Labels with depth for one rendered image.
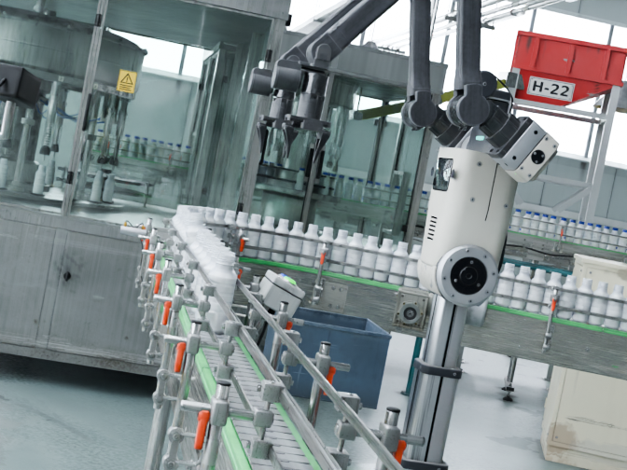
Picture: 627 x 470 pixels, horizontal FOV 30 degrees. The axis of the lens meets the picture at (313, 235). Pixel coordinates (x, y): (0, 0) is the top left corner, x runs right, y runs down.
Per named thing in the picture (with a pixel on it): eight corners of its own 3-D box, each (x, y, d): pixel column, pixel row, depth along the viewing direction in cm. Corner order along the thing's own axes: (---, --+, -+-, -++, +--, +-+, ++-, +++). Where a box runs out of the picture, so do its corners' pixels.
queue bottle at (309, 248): (315, 267, 464) (323, 227, 463) (309, 267, 458) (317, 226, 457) (302, 264, 466) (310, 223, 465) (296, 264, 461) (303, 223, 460)
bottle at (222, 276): (200, 331, 242) (215, 254, 241) (196, 326, 248) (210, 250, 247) (228, 336, 244) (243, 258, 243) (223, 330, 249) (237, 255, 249)
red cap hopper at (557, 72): (448, 370, 949) (516, 28, 935) (450, 358, 1020) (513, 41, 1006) (562, 393, 937) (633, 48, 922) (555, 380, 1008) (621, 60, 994)
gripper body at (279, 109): (257, 121, 318) (263, 95, 317) (294, 130, 320) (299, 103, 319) (260, 121, 311) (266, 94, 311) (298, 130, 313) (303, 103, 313)
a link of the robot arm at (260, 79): (301, 56, 310) (296, 59, 319) (258, 47, 308) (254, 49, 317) (292, 101, 311) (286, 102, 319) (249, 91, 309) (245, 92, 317)
